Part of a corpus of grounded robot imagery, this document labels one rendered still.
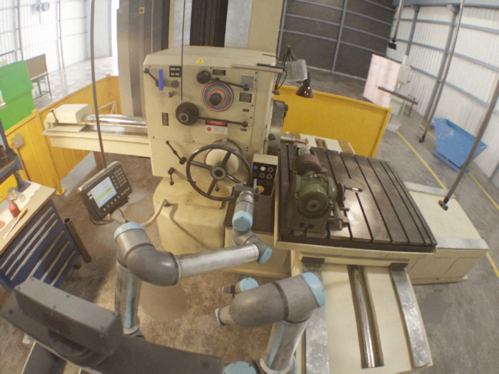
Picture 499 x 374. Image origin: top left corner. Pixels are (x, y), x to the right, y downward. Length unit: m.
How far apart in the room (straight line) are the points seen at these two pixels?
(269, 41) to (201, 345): 2.46
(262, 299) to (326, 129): 3.70
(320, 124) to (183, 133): 2.89
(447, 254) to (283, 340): 2.45
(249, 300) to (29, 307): 0.53
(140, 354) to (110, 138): 2.00
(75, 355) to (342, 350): 1.44
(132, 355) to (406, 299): 1.81
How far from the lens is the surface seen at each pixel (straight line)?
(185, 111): 1.45
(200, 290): 2.38
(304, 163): 1.66
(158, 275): 0.79
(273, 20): 2.01
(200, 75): 1.36
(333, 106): 4.05
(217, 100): 1.34
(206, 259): 0.90
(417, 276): 3.17
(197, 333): 2.21
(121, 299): 1.08
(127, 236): 0.85
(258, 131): 1.48
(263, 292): 0.68
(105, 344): 0.25
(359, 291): 1.82
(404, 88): 7.94
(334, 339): 1.58
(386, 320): 1.81
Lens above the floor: 2.09
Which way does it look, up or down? 37 degrees down
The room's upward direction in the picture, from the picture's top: 7 degrees clockwise
